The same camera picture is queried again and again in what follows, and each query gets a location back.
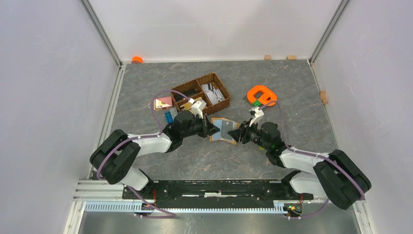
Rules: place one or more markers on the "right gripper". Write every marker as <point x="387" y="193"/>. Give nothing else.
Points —
<point x="245" y="127"/>

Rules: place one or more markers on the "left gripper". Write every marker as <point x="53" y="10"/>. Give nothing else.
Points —
<point x="208" y="128"/>

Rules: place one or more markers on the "yellow leather card holder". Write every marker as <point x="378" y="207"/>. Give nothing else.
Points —
<point x="224" y="125"/>

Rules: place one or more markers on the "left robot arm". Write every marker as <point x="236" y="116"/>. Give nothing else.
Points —
<point x="115" y="157"/>

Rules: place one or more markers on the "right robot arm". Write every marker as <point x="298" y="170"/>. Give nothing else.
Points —
<point x="332" y="175"/>

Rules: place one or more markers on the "gold VIP cards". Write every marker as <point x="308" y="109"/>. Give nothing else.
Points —
<point x="187" y="106"/>

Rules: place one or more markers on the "silver cards pile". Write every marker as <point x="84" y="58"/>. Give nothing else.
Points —
<point x="213" y="93"/>

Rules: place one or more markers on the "black cards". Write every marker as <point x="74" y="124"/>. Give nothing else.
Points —
<point x="188" y="93"/>

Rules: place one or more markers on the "pink card box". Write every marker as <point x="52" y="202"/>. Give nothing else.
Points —
<point x="162" y="103"/>

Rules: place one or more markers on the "green toy brick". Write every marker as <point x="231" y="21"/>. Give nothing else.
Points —
<point x="257" y="103"/>

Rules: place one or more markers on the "brown woven basket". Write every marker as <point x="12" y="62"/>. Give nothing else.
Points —
<point x="196" y="83"/>

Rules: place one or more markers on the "blue toy brick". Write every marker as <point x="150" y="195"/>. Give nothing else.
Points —
<point x="171" y="114"/>

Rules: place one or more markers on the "orange tape roll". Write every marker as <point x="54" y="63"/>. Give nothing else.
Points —
<point x="136" y="59"/>

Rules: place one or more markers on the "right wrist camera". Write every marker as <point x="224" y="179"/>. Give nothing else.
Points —
<point x="257" y="114"/>

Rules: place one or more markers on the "orange plastic ring toy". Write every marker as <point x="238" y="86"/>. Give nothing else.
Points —
<point x="263" y="94"/>

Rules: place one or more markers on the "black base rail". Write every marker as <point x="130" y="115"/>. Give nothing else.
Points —
<point x="199" y="194"/>

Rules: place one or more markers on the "wooden clip on wall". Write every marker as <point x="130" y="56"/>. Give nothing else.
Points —
<point x="323" y="97"/>

